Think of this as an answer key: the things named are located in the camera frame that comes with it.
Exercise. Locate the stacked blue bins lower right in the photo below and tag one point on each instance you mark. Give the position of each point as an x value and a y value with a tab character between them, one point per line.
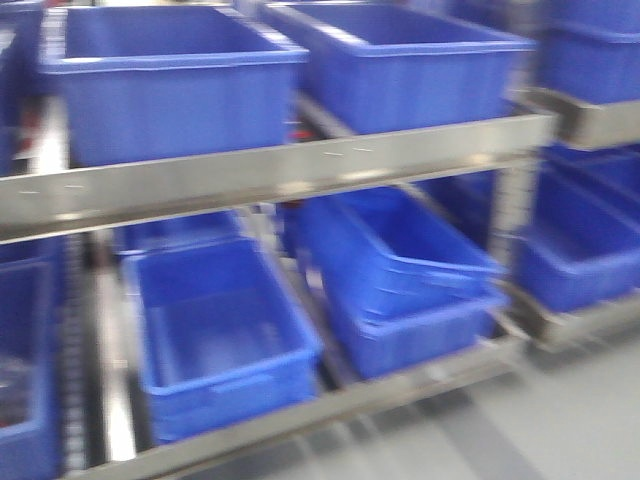
402	286

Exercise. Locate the blue bin lower left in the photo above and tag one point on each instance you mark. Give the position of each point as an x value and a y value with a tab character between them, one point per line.
223	338

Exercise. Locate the blue bin upper right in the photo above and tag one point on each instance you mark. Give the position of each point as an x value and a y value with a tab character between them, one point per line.
380	67

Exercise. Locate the blue bin upper left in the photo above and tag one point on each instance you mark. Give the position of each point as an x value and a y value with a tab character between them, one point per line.
154	82

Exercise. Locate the neighbour rack blue bin lower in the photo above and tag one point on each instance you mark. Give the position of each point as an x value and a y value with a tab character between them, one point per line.
577	250

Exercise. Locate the neighbour rack blue bin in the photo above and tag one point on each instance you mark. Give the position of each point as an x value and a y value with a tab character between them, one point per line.
577	250
588	63

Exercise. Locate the neighbour rack blue bin upper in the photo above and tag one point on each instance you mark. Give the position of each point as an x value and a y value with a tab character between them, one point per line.
588	63

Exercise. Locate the steel flow rack frame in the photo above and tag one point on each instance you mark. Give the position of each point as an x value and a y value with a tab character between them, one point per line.
68	202

